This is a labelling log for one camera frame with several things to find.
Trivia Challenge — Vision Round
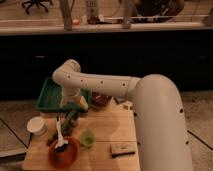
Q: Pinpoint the small green cup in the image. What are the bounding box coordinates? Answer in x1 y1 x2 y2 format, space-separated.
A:
80 130 95 148

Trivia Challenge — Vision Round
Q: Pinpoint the grey metal post left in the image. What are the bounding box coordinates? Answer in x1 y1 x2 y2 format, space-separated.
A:
59 0 72 31

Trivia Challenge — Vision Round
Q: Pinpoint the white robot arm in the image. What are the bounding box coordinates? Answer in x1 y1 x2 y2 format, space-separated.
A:
52 59 194 171

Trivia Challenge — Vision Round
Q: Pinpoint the orange plastic bowl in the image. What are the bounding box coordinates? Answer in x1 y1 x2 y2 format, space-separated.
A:
48 137 80 170

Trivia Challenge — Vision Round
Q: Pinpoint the white plastic spatula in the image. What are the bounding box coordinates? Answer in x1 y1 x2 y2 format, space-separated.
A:
55 116 64 149

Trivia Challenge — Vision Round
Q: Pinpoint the green plastic tray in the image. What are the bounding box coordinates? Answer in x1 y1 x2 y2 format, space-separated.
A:
36 78 83 113

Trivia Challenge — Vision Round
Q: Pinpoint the dark red bowl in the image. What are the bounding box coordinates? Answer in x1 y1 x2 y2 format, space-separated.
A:
92 92 112 107

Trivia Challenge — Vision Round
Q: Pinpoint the white and yellow gripper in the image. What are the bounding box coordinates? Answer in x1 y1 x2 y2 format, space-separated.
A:
60 88 89 131

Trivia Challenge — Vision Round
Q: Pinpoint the white cup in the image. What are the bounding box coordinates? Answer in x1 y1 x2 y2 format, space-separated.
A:
27 116 46 136

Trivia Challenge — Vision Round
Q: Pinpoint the black office chair base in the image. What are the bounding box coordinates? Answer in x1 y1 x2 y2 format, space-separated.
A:
21 0 53 14

